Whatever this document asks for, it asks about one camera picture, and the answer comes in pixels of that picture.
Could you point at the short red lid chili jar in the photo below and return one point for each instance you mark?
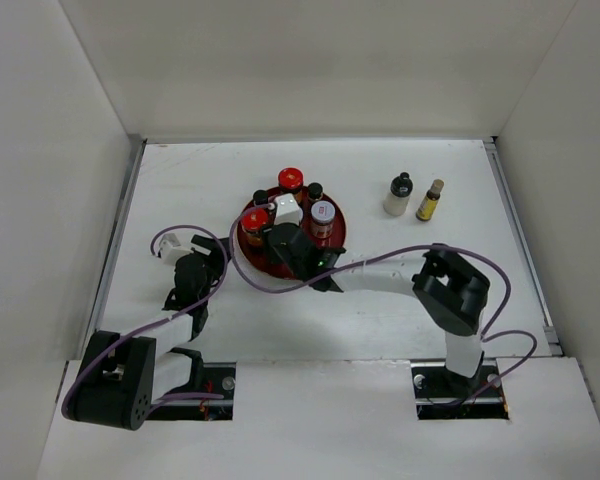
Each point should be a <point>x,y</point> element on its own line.
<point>253,225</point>

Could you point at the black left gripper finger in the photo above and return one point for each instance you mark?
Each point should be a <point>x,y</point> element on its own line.
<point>220,255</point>
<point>203,244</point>

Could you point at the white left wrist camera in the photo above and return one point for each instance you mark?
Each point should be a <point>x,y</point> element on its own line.
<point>170,249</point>

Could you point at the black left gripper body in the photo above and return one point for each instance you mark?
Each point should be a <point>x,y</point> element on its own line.
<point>212,272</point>

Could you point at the small black cap spice jar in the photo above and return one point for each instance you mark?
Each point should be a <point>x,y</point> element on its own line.
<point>315,192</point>

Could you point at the black cap pepper jar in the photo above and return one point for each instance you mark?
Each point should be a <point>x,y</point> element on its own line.
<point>260,199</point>

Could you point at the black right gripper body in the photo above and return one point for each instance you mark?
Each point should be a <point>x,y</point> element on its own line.
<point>299,272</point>

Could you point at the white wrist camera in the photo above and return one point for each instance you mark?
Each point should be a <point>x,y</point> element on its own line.
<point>170,249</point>
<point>287,210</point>

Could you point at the round red lacquer tray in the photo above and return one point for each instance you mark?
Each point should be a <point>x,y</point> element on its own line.
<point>257,259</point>

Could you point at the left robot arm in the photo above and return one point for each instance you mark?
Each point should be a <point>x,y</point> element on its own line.
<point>124,379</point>

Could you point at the white bottle black cap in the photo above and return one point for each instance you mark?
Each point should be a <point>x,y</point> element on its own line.
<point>398,196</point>

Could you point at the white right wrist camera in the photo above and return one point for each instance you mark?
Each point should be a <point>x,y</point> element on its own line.
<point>287,210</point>

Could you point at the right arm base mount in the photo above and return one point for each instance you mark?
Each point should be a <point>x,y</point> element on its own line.
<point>442,395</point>

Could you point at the yellow label gold cap bottle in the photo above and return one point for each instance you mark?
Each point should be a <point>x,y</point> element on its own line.
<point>430,201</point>

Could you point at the grey lid sauce jar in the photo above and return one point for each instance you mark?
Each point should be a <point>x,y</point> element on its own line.
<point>322,214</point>

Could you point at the tall red lid chili jar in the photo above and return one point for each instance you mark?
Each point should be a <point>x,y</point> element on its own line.
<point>290,180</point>

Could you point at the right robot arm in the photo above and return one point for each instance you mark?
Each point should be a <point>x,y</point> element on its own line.
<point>452,291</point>

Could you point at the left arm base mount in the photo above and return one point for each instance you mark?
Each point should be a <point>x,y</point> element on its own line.
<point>208,397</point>

